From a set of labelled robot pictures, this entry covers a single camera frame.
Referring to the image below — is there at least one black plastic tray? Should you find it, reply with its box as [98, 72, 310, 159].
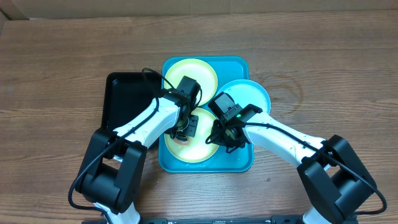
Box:
[94, 72, 162, 141]

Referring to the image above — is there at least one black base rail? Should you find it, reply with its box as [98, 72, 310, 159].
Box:
[139, 215, 305, 224]

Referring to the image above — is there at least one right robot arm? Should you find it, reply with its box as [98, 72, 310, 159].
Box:
[207, 101, 380, 223]

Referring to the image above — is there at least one yellow-green plate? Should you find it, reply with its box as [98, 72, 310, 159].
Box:
[164, 58, 218, 106]
[164, 108, 219, 163]

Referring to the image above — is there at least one dark wet sponge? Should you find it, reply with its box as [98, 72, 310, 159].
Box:
[174, 134, 189, 145]

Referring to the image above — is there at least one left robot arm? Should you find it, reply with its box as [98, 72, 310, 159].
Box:
[68, 88, 202, 223]

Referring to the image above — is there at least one light blue plate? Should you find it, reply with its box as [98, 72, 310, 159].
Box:
[217, 79, 271, 114]

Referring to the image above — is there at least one teal plastic tray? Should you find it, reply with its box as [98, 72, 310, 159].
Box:
[158, 56, 254, 173]

